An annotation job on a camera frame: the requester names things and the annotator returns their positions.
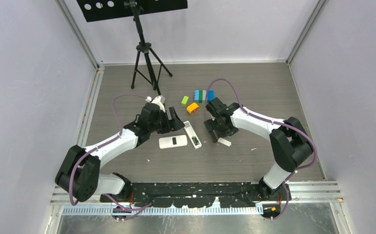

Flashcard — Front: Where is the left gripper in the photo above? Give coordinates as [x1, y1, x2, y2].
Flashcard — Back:
[149, 107, 184, 135]

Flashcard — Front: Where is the white air conditioner remote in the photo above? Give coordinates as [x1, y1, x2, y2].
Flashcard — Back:
[184, 121, 202, 149]

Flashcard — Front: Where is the white remote with red keypad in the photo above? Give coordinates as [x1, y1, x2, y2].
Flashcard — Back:
[158, 135, 188, 149]

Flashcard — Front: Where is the long white battery cover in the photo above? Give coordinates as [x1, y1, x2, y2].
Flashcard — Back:
[217, 137, 232, 147]

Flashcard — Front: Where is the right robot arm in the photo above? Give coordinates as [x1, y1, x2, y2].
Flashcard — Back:
[204, 97, 314, 200]

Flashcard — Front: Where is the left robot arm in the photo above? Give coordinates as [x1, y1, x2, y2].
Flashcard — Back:
[55, 103, 185, 205]

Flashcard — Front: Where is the orange toy brick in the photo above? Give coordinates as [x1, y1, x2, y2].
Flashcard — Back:
[186, 102, 200, 115]

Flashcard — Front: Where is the green toy brick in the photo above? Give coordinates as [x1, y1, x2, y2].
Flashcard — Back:
[181, 96, 189, 106]

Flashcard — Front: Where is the blue green toy block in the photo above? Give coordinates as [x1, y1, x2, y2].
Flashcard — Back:
[194, 90, 214, 103]

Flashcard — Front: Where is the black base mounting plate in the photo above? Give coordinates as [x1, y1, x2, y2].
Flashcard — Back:
[100, 182, 291, 208]

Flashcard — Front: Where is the black tripod stand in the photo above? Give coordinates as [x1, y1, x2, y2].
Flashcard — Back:
[124, 0, 173, 95]

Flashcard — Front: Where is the black perforated plate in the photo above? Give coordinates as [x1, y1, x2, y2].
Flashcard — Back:
[77, 0, 188, 22]

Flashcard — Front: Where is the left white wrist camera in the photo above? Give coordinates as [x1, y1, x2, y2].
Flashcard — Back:
[146, 95, 166, 113]

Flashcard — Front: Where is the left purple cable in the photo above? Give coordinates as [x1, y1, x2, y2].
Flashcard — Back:
[68, 94, 156, 223]

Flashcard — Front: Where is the purple cable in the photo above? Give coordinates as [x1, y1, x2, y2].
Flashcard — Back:
[206, 78, 319, 223]
[68, 94, 156, 223]

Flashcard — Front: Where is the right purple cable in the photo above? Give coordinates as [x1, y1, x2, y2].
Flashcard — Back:
[206, 78, 319, 223]

